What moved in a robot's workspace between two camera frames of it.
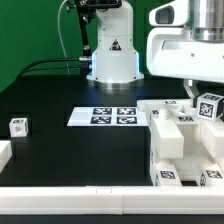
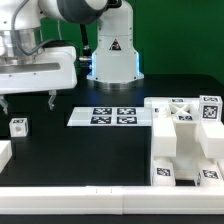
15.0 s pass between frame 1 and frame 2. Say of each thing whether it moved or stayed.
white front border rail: stayed
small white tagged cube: moved
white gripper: moved
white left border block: stayed
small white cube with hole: stayed
